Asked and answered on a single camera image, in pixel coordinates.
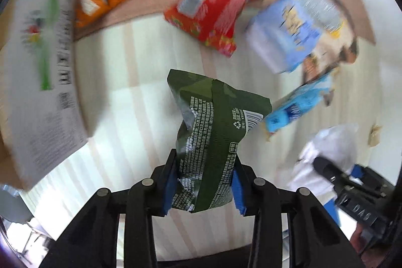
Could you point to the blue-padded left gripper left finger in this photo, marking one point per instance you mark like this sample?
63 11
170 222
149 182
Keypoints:
164 187

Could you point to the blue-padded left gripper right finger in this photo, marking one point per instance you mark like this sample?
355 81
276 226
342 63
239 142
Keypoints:
244 190

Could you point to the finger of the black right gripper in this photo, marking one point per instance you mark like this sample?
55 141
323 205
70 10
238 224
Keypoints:
328 170

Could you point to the white plastic bag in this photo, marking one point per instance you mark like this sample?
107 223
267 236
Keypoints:
338 145

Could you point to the green snack bag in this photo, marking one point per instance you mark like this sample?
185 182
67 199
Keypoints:
216 117

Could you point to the blue and silver snack bag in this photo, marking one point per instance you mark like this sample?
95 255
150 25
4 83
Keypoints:
315 34

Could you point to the tape scrap on floor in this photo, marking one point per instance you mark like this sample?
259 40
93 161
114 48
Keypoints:
374 135

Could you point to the light blue snack bag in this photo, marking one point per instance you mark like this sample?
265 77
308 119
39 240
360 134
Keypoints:
301 101

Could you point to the cardboard box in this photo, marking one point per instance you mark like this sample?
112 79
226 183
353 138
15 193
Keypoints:
43 122

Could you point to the red snack bag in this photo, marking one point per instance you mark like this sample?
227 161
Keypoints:
212 22

